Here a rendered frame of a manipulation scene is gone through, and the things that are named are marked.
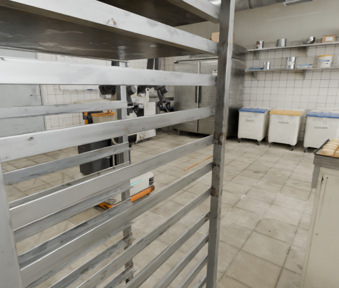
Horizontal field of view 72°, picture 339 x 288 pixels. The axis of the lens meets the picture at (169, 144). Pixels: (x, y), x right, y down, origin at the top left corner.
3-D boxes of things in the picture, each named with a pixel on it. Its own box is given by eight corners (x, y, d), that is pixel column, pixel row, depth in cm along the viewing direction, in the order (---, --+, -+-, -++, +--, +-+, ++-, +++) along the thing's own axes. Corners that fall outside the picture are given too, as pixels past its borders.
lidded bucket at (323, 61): (331, 67, 437) (334, 55, 432) (331, 67, 418) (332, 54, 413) (316, 68, 452) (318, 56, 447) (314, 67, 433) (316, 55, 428)
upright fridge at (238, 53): (239, 137, 571) (246, 48, 521) (224, 144, 501) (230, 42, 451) (191, 130, 653) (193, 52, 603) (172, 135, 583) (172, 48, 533)
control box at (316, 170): (326, 176, 137) (330, 154, 133) (318, 189, 120) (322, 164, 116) (319, 175, 139) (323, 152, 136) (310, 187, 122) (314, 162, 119)
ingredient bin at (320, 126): (300, 152, 439) (306, 112, 420) (306, 146, 488) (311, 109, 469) (335, 158, 407) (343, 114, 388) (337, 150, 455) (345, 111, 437)
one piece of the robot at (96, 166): (79, 184, 253) (71, 107, 232) (118, 170, 295) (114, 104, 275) (98, 192, 233) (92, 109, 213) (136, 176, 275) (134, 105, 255)
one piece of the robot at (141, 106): (114, 122, 218) (112, 98, 213) (135, 118, 240) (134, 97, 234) (125, 123, 209) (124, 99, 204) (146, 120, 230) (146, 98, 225)
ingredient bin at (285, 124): (265, 147, 476) (269, 110, 457) (272, 141, 526) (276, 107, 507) (294, 151, 445) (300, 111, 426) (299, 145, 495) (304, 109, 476)
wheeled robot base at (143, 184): (72, 195, 257) (70, 174, 251) (117, 178, 306) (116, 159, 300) (112, 215, 218) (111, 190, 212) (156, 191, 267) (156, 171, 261)
